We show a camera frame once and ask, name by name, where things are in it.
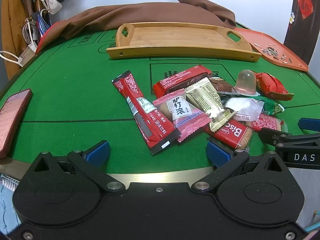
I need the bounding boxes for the green snack packet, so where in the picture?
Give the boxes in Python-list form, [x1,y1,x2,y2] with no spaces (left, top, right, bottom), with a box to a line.
[255,95,285,115]

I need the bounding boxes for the dark wooden door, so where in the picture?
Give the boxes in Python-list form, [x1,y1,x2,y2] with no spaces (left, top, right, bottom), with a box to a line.
[284,0,320,65]

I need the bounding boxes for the small brown cream packet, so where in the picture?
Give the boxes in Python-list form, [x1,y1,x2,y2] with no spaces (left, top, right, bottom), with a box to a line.
[209,77,235,93]

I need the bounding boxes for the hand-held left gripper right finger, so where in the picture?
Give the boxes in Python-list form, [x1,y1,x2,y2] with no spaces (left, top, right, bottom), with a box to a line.
[191,141,288,193]

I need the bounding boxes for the red nut packet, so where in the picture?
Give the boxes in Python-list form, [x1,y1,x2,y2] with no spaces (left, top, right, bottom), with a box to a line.
[254,72,295,102]

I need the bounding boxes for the small white bag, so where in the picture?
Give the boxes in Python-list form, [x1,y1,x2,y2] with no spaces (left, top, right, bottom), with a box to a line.
[41,0,62,15]

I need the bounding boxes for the red brown wafer packet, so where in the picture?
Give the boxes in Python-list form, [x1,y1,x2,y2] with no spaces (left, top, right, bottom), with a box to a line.
[152,65,213,98]

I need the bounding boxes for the pile of sunflower seeds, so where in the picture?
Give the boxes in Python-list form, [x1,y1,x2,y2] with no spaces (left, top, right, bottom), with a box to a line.
[251,42,300,64]

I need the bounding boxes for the orange brown coat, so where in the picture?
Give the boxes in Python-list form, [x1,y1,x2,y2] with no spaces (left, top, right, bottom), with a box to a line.
[1,0,34,78]

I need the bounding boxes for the orange plastic tray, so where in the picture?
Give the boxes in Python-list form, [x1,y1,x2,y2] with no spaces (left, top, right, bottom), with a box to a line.
[234,27,310,72]

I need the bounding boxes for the red label cracker packet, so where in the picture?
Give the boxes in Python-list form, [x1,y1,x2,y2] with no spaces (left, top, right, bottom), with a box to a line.
[246,113,288,133]

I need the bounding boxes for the clear pouch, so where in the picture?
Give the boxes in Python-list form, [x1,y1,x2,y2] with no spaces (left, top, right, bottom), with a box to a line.
[19,42,38,67]

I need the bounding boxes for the clear jelly cup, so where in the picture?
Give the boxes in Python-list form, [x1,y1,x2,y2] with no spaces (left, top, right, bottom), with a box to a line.
[234,69,261,97]

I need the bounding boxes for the long red stick packet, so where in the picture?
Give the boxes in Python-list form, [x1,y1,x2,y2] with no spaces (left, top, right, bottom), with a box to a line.
[111,70,181,156]

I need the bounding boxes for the pink sweet packet white label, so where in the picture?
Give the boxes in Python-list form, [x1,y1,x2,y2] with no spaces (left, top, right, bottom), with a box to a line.
[152,90,213,143]

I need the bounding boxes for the white candy wrapper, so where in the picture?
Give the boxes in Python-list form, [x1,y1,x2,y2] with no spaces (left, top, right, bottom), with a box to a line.
[222,97,264,122]

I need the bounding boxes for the grey straps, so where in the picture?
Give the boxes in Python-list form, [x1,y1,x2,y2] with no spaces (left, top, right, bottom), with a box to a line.
[22,17,38,46]

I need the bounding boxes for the gold cream snack packet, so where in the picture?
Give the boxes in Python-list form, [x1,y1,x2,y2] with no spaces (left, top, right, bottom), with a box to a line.
[184,77,238,132]

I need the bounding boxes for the red biscuit packet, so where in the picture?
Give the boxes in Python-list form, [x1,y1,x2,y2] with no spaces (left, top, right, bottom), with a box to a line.
[204,120,253,153]

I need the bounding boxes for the light blue cloth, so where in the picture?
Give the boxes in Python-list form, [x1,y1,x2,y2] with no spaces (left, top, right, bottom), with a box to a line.
[0,185,22,233]

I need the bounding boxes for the brown cloth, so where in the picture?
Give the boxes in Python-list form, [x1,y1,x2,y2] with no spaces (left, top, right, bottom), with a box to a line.
[36,0,237,53]

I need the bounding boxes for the white cord loop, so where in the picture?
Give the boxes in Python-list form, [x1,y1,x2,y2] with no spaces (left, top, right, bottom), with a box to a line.
[0,51,25,67]

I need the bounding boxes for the blue striped straps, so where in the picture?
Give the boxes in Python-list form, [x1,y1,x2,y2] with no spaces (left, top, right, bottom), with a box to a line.
[37,11,52,37]

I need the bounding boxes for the wooden serving tray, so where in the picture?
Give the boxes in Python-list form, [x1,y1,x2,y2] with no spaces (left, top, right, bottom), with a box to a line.
[106,22,262,62]

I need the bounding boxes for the phone in red case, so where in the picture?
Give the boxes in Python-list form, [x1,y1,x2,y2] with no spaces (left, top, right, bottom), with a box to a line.
[0,88,33,159]

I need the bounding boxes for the red paper door decoration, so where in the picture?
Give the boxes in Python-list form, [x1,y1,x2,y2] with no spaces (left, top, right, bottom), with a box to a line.
[296,0,313,20]

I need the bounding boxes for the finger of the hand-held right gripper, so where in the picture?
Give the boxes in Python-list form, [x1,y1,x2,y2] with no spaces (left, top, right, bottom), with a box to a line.
[297,118,320,132]
[258,127,320,153]

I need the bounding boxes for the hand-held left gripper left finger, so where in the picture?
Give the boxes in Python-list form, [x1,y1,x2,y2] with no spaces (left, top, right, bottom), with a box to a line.
[31,141,126,193]

